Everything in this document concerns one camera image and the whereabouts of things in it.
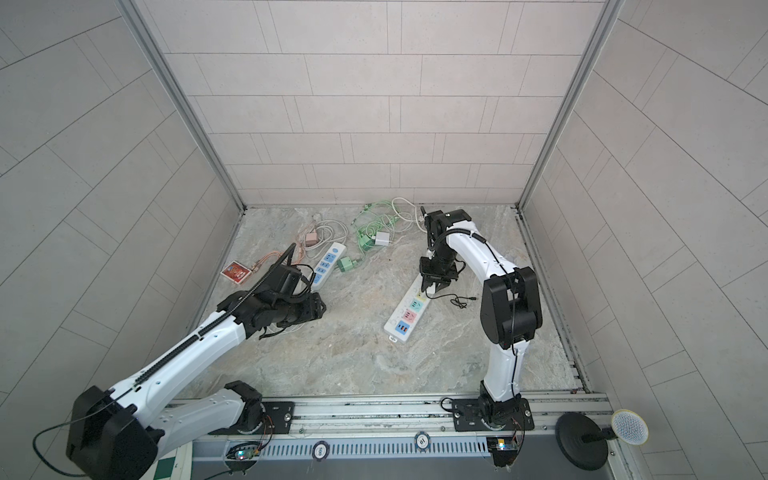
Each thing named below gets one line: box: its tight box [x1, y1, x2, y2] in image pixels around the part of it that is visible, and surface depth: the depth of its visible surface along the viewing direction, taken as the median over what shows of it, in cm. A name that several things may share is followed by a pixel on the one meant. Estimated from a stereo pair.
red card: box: [220, 260, 252, 285], surface depth 98 cm
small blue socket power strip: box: [311, 242, 347, 290], surface depth 101 cm
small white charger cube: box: [375, 232, 390, 246], surface depth 107 cm
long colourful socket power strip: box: [384, 273, 431, 344], surface depth 87 cm
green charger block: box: [337, 257, 358, 272], surface depth 100 cm
